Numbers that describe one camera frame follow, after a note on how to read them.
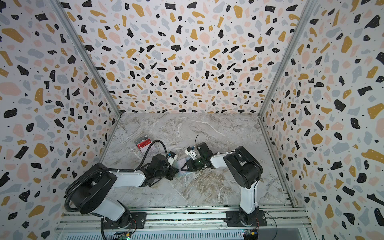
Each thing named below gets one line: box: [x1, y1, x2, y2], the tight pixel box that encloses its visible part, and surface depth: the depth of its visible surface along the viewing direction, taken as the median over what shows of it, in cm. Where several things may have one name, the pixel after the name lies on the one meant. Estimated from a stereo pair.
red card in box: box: [136, 138, 152, 149], surface depth 99 cm
